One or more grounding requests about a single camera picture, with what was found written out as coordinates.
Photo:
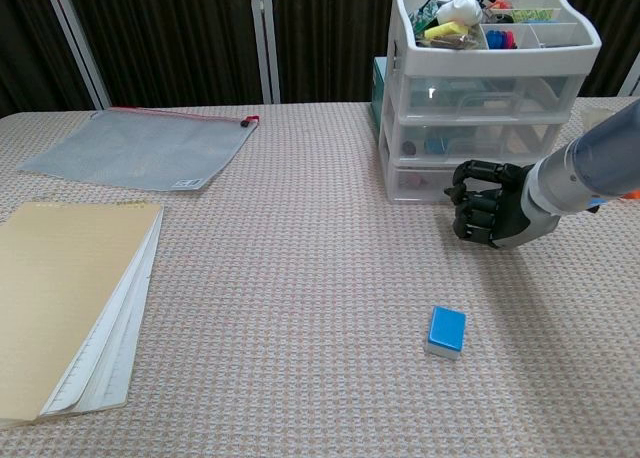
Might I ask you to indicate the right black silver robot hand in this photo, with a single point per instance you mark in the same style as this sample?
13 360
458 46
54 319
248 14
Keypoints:
505 213

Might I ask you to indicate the clear drawer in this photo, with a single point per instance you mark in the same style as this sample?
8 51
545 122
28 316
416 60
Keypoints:
500 95
430 190
480 145

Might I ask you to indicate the light blue plastic block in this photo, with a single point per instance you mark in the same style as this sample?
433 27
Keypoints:
446 328

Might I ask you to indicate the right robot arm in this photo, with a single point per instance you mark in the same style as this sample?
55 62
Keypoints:
585 163

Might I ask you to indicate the teal cardboard box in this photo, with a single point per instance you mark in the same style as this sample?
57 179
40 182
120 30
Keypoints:
378 93

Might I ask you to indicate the black round cap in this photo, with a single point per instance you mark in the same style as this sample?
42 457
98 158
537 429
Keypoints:
410 147

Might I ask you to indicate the blue plastic discs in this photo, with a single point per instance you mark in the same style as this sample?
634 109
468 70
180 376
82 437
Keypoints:
495 39

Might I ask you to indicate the brown snack packet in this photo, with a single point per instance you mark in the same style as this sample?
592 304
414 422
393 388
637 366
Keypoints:
450 42

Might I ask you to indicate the yellow small block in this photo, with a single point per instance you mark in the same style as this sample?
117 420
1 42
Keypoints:
445 30

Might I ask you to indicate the yellow green card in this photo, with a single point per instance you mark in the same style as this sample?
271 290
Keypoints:
530 15

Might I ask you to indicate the white crumpled wad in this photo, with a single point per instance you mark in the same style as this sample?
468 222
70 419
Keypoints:
460 10

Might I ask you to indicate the green printed packet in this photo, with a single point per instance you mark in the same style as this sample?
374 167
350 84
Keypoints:
422 13

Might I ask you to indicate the beige woven tablecloth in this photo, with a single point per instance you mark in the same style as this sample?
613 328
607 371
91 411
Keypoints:
300 303

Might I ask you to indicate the grey mesh zip pouch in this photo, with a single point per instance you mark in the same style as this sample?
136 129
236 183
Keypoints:
140 148

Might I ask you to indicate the tan cover notepad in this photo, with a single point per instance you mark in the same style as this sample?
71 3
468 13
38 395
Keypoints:
65 288

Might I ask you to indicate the white plastic drawer organizer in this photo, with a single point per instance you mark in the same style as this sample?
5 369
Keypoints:
500 60

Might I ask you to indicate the grey partition post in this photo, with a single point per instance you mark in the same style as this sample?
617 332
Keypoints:
265 43
75 43
632 78

